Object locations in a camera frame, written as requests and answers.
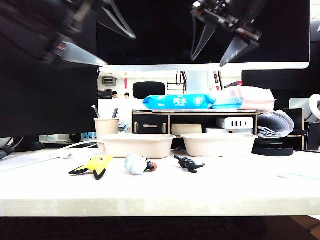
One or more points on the black wooden desk shelf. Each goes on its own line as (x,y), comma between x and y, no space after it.
(150,125)

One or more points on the background dark screen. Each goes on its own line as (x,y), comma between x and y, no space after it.
(105,94)

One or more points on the black tool in cup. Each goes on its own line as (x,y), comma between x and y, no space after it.
(115,113)

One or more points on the grey white round device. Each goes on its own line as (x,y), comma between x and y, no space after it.
(314,105)

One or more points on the blue wet wipes pack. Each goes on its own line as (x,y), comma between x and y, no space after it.
(175,102)

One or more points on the small black doll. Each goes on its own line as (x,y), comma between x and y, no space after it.
(187,163)

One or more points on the background person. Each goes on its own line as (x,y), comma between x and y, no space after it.
(127,95)
(115,95)

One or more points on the beige paper box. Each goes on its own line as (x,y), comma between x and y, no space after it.
(217,146)
(140,146)

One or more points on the red hanging ornament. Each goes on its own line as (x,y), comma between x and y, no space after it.
(125,83)

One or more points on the flat white box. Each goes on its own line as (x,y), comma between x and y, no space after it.
(215,131)

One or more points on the beige cardboard box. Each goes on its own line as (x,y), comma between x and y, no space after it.
(186,129)

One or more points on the red white banner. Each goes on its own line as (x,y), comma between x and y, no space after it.
(217,80)

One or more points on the beige paper cup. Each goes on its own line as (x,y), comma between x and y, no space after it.
(106,127)

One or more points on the dark monitor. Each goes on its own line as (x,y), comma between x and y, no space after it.
(280,85)

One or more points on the rolled paper bundle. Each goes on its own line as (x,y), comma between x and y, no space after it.
(275,123)

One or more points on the black box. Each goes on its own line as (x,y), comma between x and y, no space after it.
(313,136)

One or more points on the black round base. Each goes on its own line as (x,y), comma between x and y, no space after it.
(272,150)

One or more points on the black round knob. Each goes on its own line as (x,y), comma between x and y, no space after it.
(75,137)

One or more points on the metal pen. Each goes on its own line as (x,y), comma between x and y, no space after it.
(96,112)

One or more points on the black office chair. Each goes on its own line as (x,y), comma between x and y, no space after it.
(148,90)

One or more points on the yellow black-eared doll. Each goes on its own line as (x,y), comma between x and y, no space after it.
(96,163)

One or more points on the light blue white doll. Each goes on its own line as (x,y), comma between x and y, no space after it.
(135,163)

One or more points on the white USB charger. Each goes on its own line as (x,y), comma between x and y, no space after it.
(235,123)

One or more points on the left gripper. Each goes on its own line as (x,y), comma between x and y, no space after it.
(67,22)

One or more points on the pink tissue pack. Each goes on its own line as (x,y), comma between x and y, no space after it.
(252,100)

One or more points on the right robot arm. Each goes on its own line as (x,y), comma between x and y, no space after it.
(250,5)

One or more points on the grey wall unit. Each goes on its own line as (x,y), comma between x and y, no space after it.
(109,81)

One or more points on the black metal rack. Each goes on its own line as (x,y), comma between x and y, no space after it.
(176,88)

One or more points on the silver panel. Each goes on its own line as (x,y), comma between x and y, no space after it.
(298,103)

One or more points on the black monitor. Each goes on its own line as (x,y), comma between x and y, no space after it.
(37,100)

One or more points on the large silver-edged monitor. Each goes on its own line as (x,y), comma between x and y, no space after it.
(162,37)

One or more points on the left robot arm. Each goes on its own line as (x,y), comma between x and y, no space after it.
(20,37)

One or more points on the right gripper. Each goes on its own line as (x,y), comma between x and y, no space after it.
(225,17)

